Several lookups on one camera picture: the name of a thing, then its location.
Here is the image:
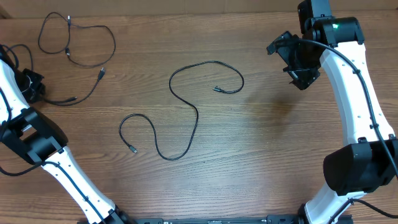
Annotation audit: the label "black cable dark plugs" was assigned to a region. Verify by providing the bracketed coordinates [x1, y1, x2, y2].
[41, 67, 106, 106]

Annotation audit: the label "black USB cable removed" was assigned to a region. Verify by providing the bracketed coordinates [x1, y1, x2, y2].
[37, 12, 116, 68]

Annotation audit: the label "black cable silver plugs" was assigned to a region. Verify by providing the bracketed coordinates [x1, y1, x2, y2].
[118, 60, 245, 161]

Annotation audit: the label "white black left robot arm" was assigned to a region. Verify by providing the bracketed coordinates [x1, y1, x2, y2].
[1, 50, 133, 223]

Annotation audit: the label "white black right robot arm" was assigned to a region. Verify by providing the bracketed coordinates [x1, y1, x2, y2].
[266, 0, 397, 223]

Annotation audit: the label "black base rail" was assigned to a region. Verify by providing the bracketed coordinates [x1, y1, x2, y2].
[104, 215, 307, 224]

